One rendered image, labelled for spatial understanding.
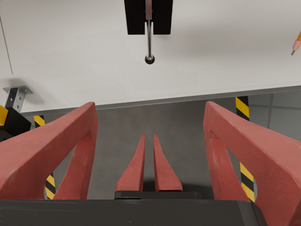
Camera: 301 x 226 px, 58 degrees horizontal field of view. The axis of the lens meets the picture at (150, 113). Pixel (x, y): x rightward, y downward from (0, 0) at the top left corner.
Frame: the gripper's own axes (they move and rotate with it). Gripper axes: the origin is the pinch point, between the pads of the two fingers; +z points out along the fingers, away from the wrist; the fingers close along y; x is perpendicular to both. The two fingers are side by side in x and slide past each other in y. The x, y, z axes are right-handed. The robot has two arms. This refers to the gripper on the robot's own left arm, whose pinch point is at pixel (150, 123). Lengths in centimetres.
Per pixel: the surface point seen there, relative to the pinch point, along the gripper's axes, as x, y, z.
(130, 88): 18.2, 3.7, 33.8
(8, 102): 19.4, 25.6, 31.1
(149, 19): 0.1, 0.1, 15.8
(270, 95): 64, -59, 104
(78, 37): 6.4, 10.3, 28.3
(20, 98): 19.4, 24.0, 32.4
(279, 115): 72, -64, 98
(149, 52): 5.6, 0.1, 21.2
